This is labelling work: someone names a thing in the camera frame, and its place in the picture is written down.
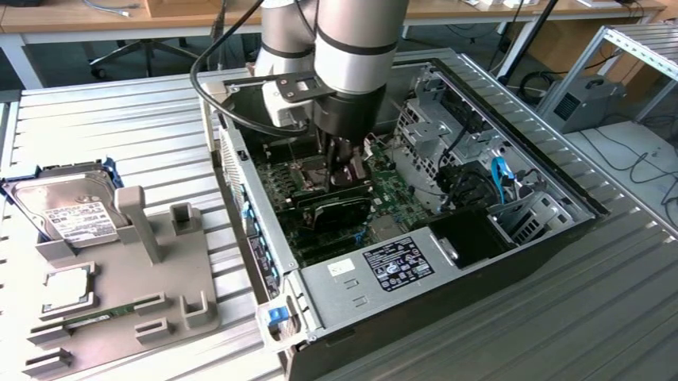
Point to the wooden desk with white frame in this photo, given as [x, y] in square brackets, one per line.
[52, 20]

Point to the green RAM stick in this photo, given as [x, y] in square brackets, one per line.
[89, 317]

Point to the aluminium slatted frame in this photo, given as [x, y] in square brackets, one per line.
[651, 47]

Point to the silver power supply with label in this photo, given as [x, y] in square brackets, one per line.
[339, 293]

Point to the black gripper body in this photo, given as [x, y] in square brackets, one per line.
[350, 115]

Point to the open black PC case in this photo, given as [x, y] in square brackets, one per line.
[450, 309]

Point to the silver disk bay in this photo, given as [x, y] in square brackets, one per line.
[535, 214]

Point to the silver hard disk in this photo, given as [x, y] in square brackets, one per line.
[57, 198]

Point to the open metal socket cover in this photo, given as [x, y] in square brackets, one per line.
[368, 152]

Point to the CPU socket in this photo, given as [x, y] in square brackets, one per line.
[312, 174]

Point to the blue case latch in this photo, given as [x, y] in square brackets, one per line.
[276, 316]

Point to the grey parts rack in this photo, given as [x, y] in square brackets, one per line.
[121, 285]

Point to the black expansion slot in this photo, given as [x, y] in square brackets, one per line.
[328, 247]

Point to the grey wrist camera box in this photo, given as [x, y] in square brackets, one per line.
[280, 107]

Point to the silver chipset heatsink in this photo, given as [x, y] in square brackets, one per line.
[386, 230]

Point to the brown box on desk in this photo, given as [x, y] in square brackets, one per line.
[175, 8]

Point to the silver CPU chip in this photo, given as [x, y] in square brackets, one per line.
[65, 289]

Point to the silver drive cage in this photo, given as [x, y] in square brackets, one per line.
[423, 131]

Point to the blue disk caddy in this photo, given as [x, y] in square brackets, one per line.
[112, 170]

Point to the long wooden desk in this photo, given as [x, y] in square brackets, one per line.
[450, 10]

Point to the black installed RAM stick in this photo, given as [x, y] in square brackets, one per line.
[312, 195]

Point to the office chair base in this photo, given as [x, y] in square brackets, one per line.
[151, 49]

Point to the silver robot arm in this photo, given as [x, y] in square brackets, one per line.
[360, 59]

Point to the green motherboard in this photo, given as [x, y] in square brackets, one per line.
[386, 186]

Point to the grey floor unit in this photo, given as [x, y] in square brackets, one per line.
[587, 107]

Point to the thin locking lever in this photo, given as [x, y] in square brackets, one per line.
[291, 152]

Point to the black slanted pole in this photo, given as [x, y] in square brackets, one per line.
[546, 12]

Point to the graphics card with fan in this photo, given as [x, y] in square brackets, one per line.
[339, 210]

